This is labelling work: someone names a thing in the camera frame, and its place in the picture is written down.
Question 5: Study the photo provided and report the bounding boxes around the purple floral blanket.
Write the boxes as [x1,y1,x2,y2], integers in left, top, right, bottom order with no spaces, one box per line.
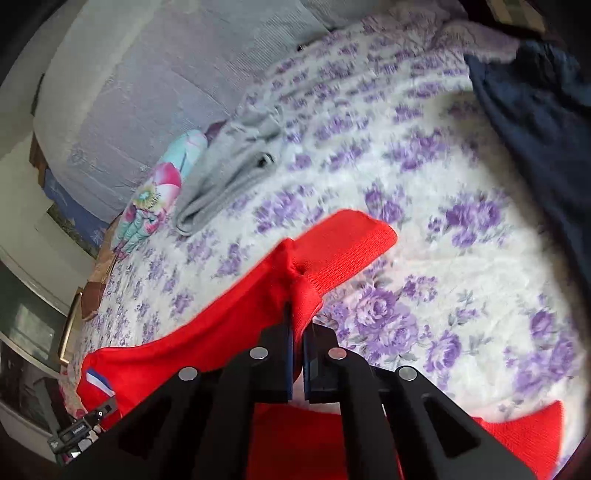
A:
[60,11,583,423]

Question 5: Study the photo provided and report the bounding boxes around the floral colourful pillow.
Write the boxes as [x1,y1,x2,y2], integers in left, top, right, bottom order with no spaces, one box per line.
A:
[113,129,208,254]

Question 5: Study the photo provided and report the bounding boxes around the red pants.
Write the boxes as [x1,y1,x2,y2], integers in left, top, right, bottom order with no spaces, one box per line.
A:
[76,209,566,480]

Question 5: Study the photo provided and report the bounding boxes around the dark navy garment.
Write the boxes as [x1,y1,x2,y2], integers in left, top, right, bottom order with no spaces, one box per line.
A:
[464,41,591,324]

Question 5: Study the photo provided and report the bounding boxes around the blue patterned cloth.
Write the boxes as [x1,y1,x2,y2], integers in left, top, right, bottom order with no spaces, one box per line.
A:
[42,168,112,254]

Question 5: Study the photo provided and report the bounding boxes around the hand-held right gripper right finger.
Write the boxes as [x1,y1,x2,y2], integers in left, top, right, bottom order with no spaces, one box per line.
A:
[302,323,539,480]

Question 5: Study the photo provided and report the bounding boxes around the grey garment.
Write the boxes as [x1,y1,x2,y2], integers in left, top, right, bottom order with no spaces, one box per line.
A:
[174,105,288,237]

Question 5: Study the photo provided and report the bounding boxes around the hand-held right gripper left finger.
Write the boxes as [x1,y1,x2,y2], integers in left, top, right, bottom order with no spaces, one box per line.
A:
[60,302,294,480]

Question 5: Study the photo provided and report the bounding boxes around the grey blanket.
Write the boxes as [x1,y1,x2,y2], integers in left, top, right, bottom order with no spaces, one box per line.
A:
[32,0,365,222]

